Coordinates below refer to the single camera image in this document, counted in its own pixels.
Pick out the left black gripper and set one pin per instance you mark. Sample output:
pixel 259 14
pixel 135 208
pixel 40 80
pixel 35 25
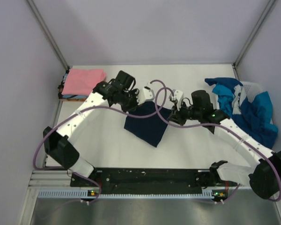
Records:
pixel 134 93

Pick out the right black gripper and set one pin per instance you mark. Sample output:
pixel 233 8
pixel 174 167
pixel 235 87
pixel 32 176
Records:
pixel 177 116

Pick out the navy blue t shirt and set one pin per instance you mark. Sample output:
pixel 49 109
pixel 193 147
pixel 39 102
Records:
pixel 149 129

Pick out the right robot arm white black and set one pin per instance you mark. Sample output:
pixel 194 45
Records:
pixel 263 170

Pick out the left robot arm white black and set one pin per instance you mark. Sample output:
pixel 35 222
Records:
pixel 59 143

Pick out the stack of folded shirts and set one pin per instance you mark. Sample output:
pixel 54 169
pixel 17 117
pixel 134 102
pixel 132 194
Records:
pixel 68 97

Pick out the pink folded t shirt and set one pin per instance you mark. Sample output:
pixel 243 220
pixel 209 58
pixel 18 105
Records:
pixel 81 82

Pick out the blue white t shirt pile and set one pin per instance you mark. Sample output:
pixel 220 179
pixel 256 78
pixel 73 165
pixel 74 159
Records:
pixel 252 114

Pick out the white plastic laundry basket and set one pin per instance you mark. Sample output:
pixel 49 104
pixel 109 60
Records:
pixel 256 98

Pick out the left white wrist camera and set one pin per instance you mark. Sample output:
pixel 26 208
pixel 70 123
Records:
pixel 146 94

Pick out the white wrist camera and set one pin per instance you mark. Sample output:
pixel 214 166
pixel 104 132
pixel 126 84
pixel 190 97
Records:
pixel 176 97
pixel 146 94

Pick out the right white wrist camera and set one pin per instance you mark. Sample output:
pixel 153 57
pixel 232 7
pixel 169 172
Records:
pixel 176 97

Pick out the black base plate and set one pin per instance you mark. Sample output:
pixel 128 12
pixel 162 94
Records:
pixel 140 181

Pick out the aluminium frame rail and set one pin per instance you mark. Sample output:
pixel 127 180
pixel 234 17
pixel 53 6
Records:
pixel 50 179

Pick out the grey slotted cable duct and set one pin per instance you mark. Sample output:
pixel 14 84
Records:
pixel 73 193

